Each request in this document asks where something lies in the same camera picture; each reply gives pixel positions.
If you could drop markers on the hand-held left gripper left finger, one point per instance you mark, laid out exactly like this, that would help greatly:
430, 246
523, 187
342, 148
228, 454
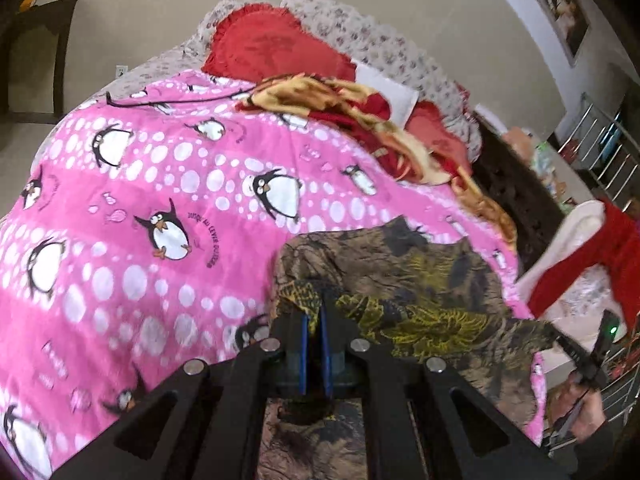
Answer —
302, 355

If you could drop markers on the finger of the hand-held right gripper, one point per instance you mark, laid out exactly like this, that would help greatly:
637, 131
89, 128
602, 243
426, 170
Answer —
575, 357

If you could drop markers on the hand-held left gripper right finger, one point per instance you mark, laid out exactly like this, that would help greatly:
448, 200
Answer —
326, 355

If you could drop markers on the dark floral patterned shirt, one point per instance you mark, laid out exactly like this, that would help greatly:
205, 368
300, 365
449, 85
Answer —
425, 285

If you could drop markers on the person's right forearm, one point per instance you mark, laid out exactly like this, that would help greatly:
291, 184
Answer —
607, 437

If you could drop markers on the person's right hand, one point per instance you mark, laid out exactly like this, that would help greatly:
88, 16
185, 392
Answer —
567, 407

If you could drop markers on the white patterned cloth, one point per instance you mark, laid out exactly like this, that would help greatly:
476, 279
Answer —
575, 305

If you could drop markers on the white and red garment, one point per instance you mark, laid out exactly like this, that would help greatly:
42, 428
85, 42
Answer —
565, 270

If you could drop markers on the dark wooden headboard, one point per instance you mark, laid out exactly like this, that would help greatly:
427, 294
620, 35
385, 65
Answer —
520, 195

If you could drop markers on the metal rack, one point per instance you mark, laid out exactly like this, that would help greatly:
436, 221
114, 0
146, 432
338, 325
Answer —
595, 125

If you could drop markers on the red and gold blanket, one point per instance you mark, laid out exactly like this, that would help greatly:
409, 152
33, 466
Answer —
350, 100

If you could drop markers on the pink penguin print blanket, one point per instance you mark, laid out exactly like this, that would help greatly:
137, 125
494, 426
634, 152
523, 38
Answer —
125, 170

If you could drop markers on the white pillow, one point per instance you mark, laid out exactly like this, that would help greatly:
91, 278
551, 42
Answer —
390, 85

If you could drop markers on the red heart-shaped ruffled pillow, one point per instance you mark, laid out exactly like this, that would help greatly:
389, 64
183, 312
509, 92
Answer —
270, 40

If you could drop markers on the dark wooden chair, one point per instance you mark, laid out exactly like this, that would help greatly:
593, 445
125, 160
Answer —
60, 60

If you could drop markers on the white wall socket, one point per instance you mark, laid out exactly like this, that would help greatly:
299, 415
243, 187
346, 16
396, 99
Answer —
121, 71

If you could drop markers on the framed wall picture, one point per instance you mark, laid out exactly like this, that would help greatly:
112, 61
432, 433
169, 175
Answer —
562, 5

